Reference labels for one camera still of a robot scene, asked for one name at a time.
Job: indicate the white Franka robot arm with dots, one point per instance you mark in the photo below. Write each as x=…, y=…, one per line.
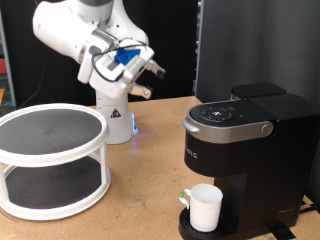
x=66, y=30

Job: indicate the grey metal frame post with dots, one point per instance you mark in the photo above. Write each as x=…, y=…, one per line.
x=8, y=66

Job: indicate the black Keurig coffee machine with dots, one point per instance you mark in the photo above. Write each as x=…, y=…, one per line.
x=266, y=180

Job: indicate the black drip tray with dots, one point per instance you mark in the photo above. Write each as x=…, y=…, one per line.
x=226, y=230

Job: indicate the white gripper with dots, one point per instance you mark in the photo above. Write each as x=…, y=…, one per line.
x=110, y=78

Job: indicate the white two-tier turntable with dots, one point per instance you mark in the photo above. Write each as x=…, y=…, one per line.
x=50, y=186

